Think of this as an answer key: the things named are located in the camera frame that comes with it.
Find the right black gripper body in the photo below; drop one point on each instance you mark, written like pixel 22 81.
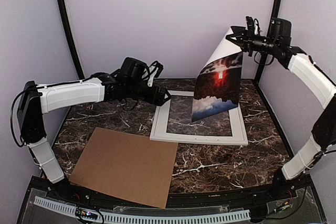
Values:
pixel 251 43

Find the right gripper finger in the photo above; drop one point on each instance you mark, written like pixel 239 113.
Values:
pixel 238 30
pixel 236 39

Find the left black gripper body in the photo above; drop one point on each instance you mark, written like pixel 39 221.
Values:
pixel 151 97

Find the white picture frame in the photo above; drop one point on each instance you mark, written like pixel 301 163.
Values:
pixel 157 129

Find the dark landscape photo print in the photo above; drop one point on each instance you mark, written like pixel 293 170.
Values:
pixel 218 83

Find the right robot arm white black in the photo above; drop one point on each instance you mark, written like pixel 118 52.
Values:
pixel 277 44

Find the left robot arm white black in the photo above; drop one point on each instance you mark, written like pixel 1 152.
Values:
pixel 134 80

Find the brown cardboard backing board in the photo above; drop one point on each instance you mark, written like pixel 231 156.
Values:
pixel 126 166

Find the small green circuit board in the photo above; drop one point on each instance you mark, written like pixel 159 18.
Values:
pixel 85 214

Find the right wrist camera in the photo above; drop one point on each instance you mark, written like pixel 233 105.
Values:
pixel 253 26

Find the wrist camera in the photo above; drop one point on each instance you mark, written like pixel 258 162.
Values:
pixel 253 26
pixel 152 72

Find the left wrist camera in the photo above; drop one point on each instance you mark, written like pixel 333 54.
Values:
pixel 152 72

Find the left black corner post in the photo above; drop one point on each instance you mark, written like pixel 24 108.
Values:
pixel 69 38

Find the white slotted cable duct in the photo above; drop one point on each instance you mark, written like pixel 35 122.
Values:
pixel 67 209

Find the black front rail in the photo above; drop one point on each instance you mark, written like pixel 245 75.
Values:
pixel 245 198

